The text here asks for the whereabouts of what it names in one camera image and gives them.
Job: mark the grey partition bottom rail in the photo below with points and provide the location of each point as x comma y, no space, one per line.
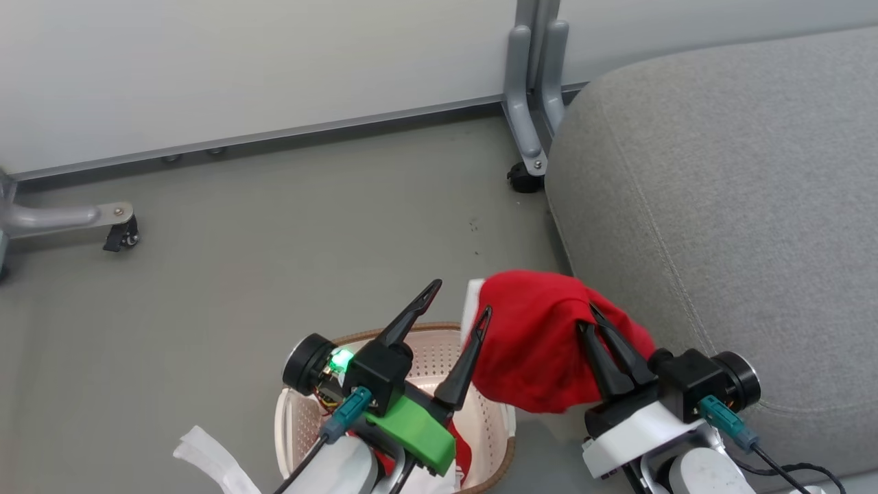
274,134

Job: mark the cream perforated laundry basket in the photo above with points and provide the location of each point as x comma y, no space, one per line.
429,357

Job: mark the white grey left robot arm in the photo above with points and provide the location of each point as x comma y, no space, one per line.
343,466

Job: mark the small grey rail foot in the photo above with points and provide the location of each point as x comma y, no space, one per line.
216,150
171,158

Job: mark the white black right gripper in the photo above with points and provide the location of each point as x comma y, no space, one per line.
638,432

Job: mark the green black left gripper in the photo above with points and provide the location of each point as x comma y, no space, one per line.
418,432

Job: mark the grey fabric sofa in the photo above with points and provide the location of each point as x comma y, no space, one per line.
720,206

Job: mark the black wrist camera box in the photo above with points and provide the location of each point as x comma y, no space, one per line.
376,374
689,384

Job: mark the grey curved partition leg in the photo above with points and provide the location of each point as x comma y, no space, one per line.
55,218

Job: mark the black caster wheel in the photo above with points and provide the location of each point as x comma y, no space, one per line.
527,180
122,234

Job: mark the grey upright partition leg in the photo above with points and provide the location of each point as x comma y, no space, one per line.
525,103

